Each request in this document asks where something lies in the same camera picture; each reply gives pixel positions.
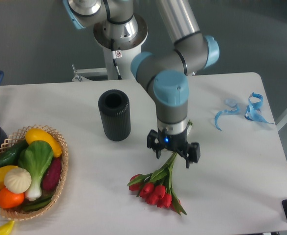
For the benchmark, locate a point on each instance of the white steamed bun toy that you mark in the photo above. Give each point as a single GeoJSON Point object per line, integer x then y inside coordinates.
{"type": "Point", "coordinates": [17, 180]}

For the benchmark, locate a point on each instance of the black ribbed vase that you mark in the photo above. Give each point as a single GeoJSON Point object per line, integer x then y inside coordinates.
{"type": "Point", "coordinates": [114, 108]}

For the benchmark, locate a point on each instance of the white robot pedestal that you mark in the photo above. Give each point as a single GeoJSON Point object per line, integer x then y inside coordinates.
{"type": "Point", "coordinates": [120, 44]}

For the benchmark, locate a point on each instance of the white metal floor bracket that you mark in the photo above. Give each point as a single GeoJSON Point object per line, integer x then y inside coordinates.
{"type": "Point", "coordinates": [84, 75]}

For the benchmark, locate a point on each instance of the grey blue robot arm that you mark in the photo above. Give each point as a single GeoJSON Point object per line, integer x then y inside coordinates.
{"type": "Point", "coordinates": [164, 79]}

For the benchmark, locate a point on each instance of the green bok choy toy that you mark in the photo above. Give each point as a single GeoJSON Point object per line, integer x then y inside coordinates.
{"type": "Point", "coordinates": [36, 159]}

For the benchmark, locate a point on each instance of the green cucumber toy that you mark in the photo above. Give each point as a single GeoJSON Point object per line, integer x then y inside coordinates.
{"type": "Point", "coordinates": [11, 155]}

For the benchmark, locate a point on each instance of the blue ribbon strip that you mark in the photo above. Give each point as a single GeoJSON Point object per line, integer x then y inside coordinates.
{"type": "Point", "coordinates": [234, 109]}

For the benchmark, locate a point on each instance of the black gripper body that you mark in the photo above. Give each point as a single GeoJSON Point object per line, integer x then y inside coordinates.
{"type": "Point", "coordinates": [174, 143]}

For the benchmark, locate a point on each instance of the purple sweet potato toy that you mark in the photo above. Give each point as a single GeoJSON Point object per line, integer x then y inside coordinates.
{"type": "Point", "coordinates": [52, 176]}

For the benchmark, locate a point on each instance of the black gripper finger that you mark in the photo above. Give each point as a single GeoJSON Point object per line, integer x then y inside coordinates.
{"type": "Point", "coordinates": [191, 153]}
{"type": "Point", "coordinates": [152, 142]}

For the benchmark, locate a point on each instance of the orange toy fruit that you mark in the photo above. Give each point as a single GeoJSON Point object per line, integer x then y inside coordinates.
{"type": "Point", "coordinates": [9, 199]}

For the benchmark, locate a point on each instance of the blue ribbon loop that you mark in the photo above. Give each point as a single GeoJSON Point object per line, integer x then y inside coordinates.
{"type": "Point", "coordinates": [253, 109]}

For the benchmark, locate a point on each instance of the yellow banana toy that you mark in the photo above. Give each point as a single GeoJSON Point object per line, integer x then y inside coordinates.
{"type": "Point", "coordinates": [7, 228]}

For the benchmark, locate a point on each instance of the red tulip bouquet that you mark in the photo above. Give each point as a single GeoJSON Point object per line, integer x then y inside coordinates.
{"type": "Point", "coordinates": [157, 188]}

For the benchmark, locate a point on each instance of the green bean pod toy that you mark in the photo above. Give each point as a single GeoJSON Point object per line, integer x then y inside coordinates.
{"type": "Point", "coordinates": [37, 204]}

